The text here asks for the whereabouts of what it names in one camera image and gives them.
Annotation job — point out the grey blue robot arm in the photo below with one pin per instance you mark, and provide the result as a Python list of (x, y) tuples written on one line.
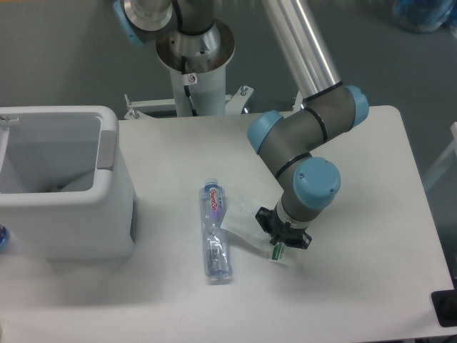
[(323, 109)]

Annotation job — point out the white trash can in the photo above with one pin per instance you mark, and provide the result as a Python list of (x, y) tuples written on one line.
[(65, 187)]

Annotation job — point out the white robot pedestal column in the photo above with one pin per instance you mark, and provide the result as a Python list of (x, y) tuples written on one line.
[(197, 64)]

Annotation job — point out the white pedestal base frame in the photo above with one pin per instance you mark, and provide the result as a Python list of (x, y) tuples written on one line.
[(234, 104)]

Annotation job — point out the white frame at right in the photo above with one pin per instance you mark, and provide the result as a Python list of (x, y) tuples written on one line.
[(442, 164)]

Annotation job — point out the crushed clear plastic bottle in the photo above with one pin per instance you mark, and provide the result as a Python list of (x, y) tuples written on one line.
[(215, 239)]

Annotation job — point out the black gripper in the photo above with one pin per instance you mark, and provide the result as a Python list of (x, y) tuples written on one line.
[(279, 231)]

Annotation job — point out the blue plastic bag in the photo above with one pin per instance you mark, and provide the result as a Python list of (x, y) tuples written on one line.
[(421, 17)]

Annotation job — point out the clear plastic bag green label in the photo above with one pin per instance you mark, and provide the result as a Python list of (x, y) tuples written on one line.
[(240, 220)]

